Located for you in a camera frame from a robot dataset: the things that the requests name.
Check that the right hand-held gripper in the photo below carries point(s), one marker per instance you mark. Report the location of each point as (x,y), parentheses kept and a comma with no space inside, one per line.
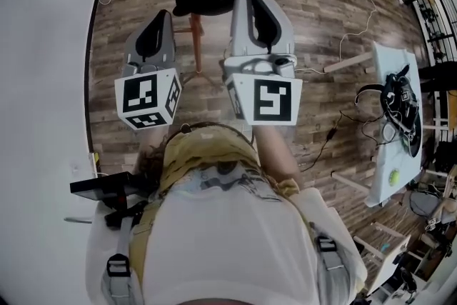
(271,100)

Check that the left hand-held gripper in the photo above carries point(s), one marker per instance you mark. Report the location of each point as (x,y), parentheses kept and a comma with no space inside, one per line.
(141,96)

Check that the person's right forearm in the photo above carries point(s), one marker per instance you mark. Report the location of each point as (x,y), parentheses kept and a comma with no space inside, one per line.
(276,157)

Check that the person's left forearm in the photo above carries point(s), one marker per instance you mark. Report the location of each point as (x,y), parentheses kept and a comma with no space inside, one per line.
(150,160)

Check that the person's khaki overalls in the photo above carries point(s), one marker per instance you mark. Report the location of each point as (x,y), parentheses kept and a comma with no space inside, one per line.
(207,146)

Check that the black flat tablet device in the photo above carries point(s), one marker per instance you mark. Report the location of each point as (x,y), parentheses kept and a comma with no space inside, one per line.
(100,185)

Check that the white table with wooden legs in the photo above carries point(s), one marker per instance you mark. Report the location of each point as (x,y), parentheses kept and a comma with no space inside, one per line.
(383,182)

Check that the yellow-green tennis ball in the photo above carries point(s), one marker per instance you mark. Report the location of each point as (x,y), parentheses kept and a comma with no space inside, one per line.
(394,176)

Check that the person's white t-shirt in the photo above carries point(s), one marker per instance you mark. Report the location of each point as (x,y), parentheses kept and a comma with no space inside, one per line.
(232,246)

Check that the small white table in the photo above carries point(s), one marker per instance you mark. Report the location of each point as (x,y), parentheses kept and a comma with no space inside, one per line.
(392,260)

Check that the black clamp mount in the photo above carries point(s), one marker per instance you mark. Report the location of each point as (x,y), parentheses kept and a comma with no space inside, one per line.
(123,216)

